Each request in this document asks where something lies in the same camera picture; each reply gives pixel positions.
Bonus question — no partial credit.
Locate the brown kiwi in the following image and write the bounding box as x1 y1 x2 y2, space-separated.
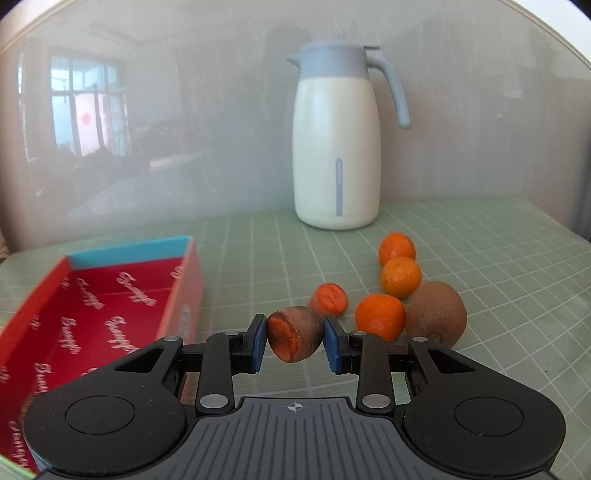
405 281 468 348

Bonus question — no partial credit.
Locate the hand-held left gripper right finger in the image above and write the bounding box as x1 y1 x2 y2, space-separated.
323 315 477 416

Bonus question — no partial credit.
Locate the colourful cardboard box red inside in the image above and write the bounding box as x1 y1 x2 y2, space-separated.
0 235 205 476

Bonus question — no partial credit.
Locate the orange tangerine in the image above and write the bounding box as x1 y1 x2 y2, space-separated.
355 294 407 343
381 257 423 299
378 232 417 267

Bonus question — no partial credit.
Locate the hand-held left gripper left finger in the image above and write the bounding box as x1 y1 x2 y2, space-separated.
115 314 269 416

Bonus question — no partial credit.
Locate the carrot piece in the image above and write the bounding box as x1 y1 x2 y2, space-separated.
308 282 348 318
266 306 325 364

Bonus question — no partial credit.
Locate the white thermos jug grey lid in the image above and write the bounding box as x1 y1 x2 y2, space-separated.
285 41 411 230

